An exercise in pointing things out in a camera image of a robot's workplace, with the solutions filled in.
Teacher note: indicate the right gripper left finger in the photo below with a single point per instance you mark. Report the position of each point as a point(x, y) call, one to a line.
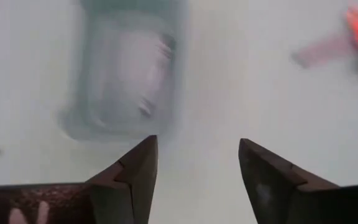
point(73, 202)

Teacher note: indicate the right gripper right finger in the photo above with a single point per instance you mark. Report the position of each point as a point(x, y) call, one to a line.
point(291, 199)

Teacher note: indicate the clear centre tray with screws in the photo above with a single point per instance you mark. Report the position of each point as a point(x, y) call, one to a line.
point(129, 77)

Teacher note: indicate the blue crayon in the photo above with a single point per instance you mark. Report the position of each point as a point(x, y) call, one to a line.
point(157, 77)

